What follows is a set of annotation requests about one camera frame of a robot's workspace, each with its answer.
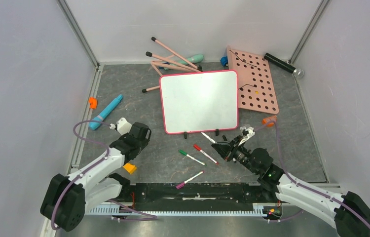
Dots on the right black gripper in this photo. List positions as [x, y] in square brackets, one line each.
[229, 152]

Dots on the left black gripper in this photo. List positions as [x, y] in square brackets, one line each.
[144, 142]

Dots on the pink framed whiteboard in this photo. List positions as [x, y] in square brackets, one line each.
[199, 102]

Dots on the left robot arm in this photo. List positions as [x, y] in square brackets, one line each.
[69, 197]

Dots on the yellow orange block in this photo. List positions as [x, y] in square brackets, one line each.
[130, 168]

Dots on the red marker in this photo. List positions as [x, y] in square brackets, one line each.
[205, 154]

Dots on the green marker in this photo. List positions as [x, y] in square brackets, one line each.
[191, 157]

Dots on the large blue marker toy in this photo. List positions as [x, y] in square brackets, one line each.
[105, 112]

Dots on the orange cap right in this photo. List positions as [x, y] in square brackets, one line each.
[269, 121]

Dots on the orange clip left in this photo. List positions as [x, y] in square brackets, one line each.
[93, 102]

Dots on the purple marker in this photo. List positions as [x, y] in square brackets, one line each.
[182, 184]

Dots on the pink perforated board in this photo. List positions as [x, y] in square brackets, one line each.
[255, 86]

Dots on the blue toy car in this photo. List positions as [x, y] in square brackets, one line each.
[224, 61]

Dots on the mint green tube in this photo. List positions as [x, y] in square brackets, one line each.
[198, 58]

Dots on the pink folding stand legs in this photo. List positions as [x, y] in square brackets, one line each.
[173, 62]

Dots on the black flashlight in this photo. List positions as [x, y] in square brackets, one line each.
[297, 72]

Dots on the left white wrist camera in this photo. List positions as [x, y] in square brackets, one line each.
[122, 126]

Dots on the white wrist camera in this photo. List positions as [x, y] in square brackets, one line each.
[122, 126]
[247, 132]

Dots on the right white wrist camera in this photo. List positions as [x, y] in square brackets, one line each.
[247, 132]

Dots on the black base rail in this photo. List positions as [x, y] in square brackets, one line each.
[195, 196]

